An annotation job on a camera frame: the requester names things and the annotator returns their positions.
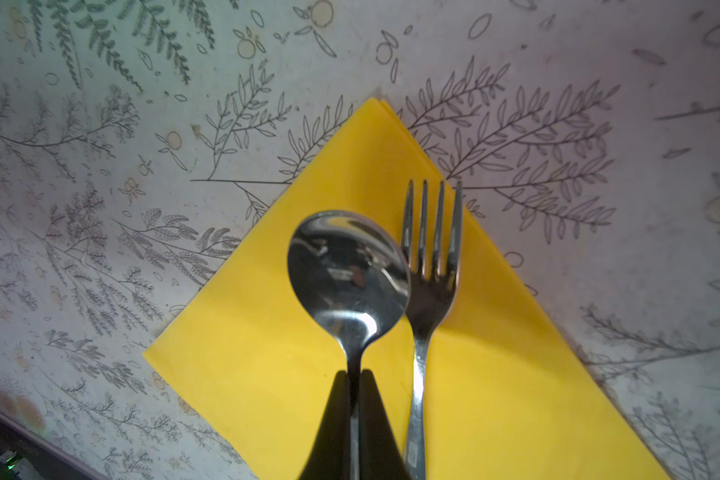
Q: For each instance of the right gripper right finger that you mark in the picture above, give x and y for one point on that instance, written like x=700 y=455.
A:
x=379 y=455

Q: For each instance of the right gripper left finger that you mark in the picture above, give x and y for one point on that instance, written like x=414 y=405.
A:
x=330 y=454

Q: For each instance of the silver fork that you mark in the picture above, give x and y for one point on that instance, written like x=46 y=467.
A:
x=433 y=289

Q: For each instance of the silver spoon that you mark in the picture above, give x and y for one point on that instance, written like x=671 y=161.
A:
x=351 y=278

